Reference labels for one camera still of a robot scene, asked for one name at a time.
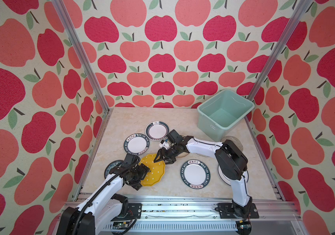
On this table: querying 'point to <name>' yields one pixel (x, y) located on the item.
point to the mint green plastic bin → (222, 114)
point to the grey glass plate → (233, 139)
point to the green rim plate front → (195, 174)
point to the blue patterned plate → (110, 165)
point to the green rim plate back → (156, 130)
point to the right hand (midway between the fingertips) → (158, 162)
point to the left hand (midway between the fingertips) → (151, 176)
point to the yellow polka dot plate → (157, 170)
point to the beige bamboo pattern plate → (182, 154)
